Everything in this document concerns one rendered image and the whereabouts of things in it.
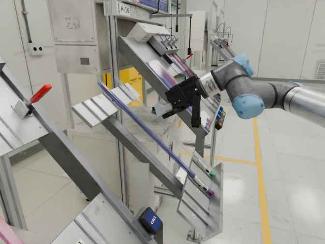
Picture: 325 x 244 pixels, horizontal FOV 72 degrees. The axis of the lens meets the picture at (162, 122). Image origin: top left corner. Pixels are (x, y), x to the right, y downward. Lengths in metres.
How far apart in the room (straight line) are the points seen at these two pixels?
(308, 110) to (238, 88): 0.17
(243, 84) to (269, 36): 7.15
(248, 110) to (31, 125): 0.53
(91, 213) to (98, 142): 1.05
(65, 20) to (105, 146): 0.79
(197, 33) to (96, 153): 3.65
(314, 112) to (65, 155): 0.59
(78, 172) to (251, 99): 0.47
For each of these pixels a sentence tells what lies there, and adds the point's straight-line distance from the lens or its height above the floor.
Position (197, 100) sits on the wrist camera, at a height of 1.01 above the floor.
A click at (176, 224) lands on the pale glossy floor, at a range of 1.70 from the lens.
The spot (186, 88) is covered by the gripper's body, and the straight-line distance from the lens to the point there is 0.74.
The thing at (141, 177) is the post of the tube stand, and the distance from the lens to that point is 0.76.
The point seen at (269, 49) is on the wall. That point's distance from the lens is 7.81.
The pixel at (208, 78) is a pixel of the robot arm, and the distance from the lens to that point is 0.71.
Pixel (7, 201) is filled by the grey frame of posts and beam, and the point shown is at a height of 0.71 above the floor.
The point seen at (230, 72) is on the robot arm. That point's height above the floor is 1.10.
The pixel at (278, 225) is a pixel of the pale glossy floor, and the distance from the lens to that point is 1.87.
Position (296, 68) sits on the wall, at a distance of 7.96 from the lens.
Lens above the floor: 1.19
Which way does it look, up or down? 20 degrees down
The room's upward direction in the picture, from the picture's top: straight up
